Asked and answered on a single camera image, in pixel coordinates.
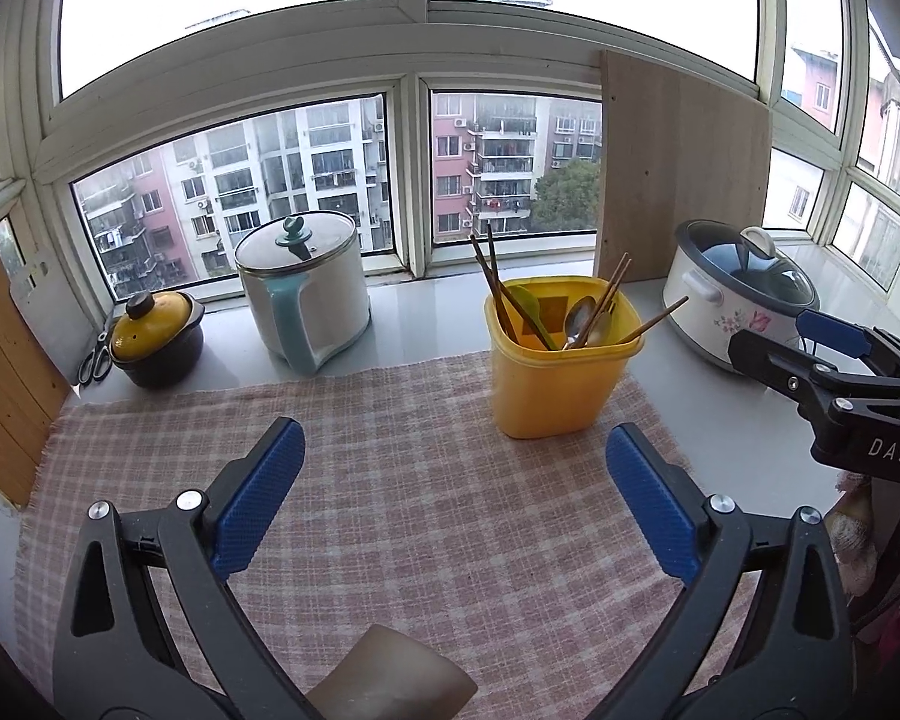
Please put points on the floral white slow cooker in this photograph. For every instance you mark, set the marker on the floral white slow cooker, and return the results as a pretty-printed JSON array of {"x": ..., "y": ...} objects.
[{"x": 705, "y": 307}]

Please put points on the beige blurred object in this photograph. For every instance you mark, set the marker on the beige blurred object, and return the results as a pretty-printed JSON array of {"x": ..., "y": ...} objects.
[{"x": 390, "y": 675}]

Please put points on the white window frame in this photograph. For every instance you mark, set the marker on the white window frame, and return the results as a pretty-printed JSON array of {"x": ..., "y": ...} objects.
[{"x": 409, "y": 90}]

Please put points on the pink plaid cloth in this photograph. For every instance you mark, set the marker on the pink plaid cloth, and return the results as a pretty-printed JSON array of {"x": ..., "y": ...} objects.
[{"x": 420, "y": 502}]

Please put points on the metal spoon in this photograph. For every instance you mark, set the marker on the metal spoon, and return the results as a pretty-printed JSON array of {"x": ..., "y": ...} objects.
[{"x": 581, "y": 313}]

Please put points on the light wood panel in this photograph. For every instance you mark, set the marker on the light wood panel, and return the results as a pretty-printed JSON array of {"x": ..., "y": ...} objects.
[{"x": 682, "y": 165}]

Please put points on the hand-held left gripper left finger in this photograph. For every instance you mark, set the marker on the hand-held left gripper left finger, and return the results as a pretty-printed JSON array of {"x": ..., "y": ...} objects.
[{"x": 262, "y": 495}]

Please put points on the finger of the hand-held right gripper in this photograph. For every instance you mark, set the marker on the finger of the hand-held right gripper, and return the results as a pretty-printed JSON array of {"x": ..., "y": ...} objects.
[
  {"x": 832, "y": 330},
  {"x": 772, "y": 364}
]

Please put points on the apartment buildings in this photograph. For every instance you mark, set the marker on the apartment buildings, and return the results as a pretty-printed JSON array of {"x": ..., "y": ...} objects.
[{"x": 307, "y": 157}]

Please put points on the black clay pot yellow lid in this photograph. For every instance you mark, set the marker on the black clay pot yellow lid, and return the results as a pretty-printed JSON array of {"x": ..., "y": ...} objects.
[{"x": 161, "y": 360}]

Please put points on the white cutting board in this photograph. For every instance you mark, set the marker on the white cutting board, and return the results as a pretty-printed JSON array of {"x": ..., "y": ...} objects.
[{"x": 52, "y": 315}]

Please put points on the brown red-tipped chopstick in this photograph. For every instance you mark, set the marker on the brown red-tipped chopstick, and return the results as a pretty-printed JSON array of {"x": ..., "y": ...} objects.
[
  {"x": 487, "y": 277},
  {"x": 615, "y": 277},
  {"x": 493, "y": 255},
  {"x": 660, "y": 315},
  {"x": 621, "y": 283}
]

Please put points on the green plastic spoon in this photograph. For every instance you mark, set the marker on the green plastic spoon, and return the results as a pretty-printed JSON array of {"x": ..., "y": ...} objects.
[{"x": 529, "y": 307}]

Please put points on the yellow plastic container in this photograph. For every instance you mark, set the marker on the yellow plastic container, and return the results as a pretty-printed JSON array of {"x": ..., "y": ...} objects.
[{"x": 555, "y": 390}]

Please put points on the pine wood board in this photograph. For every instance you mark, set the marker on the pine wood board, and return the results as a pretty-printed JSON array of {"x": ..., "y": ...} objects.
[{"x": 7, "y": 390}]

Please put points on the person's floral clothing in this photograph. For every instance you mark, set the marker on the person's floral clothing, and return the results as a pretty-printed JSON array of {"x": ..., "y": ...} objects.
[{"x": 851, "y": 540}]

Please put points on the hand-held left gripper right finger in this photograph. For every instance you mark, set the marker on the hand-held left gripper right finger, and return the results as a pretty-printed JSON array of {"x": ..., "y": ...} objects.
[{"x": 649, "y": 502}]

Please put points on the white teal electric pot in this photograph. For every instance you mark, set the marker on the white teal electric pot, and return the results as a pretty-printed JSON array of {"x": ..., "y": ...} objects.
[{"x": 330, "y": 300}]

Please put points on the black scissors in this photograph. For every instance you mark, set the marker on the black scissors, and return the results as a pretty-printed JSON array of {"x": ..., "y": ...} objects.
[{"x": 99, "y": 364}]

